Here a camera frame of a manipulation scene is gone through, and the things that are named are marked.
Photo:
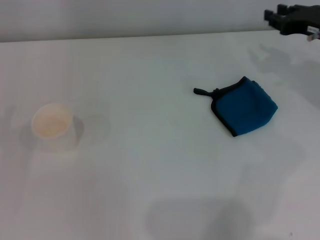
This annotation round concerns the white paper cup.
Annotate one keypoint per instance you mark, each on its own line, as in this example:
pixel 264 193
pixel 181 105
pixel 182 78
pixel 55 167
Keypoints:
pixel 52 125

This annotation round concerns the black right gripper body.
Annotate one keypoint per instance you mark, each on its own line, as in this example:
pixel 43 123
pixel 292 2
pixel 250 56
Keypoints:
pixel 300 20

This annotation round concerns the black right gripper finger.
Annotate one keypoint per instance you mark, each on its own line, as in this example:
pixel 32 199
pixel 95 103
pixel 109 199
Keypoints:
pixel 285 8
pixel 273 18

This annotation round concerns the blue rag with black trim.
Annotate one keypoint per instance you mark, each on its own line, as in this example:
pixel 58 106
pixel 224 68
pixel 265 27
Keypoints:
pixel 245 110

